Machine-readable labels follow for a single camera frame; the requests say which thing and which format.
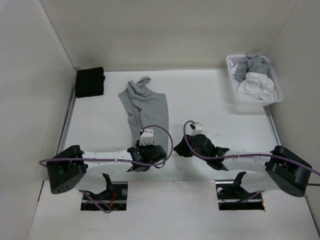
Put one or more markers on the white front cover board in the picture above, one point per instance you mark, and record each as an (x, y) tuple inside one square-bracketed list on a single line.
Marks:
[(172, 210)]

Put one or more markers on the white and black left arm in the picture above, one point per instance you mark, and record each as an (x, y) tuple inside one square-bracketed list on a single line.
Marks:
[(93, 172)]

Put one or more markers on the folded black tank top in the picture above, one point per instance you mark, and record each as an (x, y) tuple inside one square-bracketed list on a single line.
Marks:
[(89, 82)]

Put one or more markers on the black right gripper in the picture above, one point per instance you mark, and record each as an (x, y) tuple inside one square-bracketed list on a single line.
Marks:
[(181, 149)]

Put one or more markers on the white plastic laundry basket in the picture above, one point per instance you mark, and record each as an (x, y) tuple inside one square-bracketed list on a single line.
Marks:
[(236, 58)]

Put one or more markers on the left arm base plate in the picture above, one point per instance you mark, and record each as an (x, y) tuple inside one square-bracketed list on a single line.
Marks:
[(108, 200)]

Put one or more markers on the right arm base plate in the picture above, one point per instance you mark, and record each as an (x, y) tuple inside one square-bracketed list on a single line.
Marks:
[(234, 198)]

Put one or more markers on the white tank top in basket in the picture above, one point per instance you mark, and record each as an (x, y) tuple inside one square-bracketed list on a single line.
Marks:
[(255, 87)]

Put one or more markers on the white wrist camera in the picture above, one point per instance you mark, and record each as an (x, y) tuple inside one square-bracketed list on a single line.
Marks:
[(197, 129), (146, 137)]

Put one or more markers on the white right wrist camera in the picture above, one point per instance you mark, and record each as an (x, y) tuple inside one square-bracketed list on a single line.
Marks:
[(197, 129)]

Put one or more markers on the grey tank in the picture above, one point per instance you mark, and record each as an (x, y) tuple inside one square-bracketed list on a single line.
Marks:
[(252, 63), (144, 107)]

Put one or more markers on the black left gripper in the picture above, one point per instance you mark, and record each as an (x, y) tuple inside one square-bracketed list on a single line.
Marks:
[(139, 147)]

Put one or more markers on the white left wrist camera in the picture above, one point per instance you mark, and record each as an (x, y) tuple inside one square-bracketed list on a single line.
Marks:
[(146, 137)]

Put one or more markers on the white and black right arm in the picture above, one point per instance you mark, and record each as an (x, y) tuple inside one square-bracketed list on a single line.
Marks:
[(283, 171)]

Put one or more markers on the grey tank top in basket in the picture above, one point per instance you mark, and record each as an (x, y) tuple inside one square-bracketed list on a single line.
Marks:
[(252, 63)]

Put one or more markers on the aluminium table edge rail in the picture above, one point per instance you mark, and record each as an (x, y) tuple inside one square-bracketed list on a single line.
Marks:
[(65, 125)]

